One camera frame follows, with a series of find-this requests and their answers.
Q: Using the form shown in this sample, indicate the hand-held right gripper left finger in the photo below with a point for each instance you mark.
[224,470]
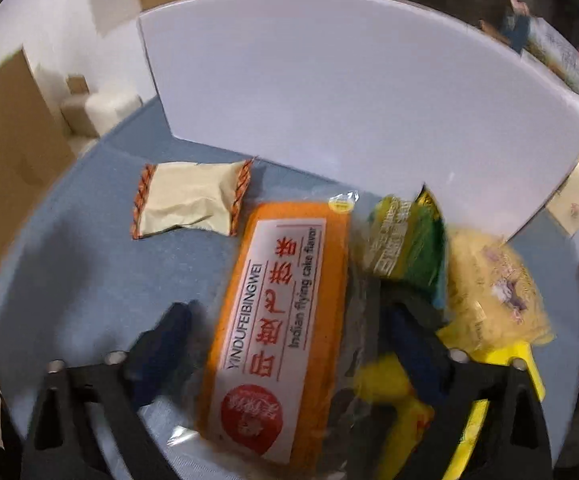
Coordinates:
[169,342]

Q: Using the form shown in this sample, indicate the flat brown cardboard sheet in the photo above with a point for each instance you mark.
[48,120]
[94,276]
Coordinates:
[9,170]

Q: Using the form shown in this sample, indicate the cream packet orange zigzag edges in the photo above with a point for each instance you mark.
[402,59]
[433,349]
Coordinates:
[189,197]

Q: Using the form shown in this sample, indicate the tissue pack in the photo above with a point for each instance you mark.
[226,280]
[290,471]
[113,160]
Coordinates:
[577,197]

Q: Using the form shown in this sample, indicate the dark blue gift bag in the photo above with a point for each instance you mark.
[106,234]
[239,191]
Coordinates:
[515,25]

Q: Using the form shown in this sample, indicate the bright yellow snack packet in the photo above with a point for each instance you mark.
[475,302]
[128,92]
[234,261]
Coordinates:
[399,410]

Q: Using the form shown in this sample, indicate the green packet white label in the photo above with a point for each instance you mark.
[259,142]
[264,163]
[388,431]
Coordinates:
[404,245]

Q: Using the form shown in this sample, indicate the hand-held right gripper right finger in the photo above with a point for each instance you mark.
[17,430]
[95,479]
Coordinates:
[417,355]

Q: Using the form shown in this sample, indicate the orange cake packet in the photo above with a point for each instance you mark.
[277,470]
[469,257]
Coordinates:
[269,310]

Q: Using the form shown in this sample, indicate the white cardboard box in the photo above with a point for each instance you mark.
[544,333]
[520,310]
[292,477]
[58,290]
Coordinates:
[344,110]

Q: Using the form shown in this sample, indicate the printed landscape box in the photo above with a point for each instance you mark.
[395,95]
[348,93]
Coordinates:
[564,57]

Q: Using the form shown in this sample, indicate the yellow cartoon snack packet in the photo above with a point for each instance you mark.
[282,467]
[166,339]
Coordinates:
[494,280]

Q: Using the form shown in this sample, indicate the white sofa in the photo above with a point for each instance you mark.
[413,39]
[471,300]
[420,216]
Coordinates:
[102,110]

